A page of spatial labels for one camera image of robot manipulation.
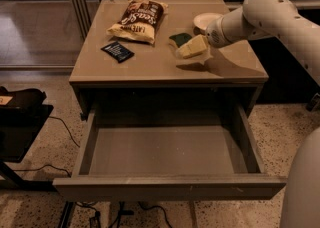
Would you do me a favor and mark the brown chip bag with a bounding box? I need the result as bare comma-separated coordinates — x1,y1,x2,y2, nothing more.
107,0,168,44

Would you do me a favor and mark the small black snack packet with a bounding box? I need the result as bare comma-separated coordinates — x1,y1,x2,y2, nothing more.
101,42,134,63

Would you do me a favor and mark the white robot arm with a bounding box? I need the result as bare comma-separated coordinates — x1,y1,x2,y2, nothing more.
205,0,320,228

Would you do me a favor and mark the black bag with label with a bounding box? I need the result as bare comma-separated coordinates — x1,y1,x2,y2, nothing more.
0,86,46,110

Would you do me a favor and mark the white bowl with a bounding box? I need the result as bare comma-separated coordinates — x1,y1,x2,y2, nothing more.
193,13,221,34

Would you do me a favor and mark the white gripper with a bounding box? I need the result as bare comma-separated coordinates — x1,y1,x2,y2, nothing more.
176,16,232,59

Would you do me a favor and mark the black power adapter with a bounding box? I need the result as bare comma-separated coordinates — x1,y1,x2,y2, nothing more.
89,211,101,228

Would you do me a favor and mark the green and yellow sponge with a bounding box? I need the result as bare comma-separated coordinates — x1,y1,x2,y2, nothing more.
169,33,192,48

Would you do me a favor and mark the black floor cable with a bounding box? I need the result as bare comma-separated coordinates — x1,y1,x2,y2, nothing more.
13,115,81,178

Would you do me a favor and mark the black side table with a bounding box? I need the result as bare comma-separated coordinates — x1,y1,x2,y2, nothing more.
0,105,55,192

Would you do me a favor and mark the grey drawer cabinet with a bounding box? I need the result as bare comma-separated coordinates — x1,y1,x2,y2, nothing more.
69,0,268,113

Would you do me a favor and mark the open grey top drawer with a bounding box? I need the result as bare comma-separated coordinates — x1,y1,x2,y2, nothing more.
54,103,287,201

